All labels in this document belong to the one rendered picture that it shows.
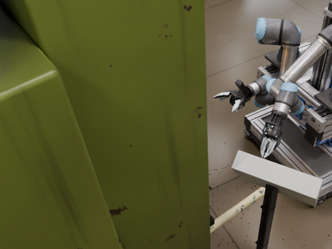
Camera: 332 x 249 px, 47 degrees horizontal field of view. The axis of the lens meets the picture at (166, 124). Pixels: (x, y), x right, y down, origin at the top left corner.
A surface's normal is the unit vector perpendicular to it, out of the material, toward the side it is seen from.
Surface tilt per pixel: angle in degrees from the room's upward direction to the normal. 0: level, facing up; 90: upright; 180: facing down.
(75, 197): 90
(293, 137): 0
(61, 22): 90
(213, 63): 0
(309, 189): 30
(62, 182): 90
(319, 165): 0
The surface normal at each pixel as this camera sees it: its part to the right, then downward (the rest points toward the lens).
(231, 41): -0.09, -0.71
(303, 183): -0.33, -0.29
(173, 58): 0.57, 0.54
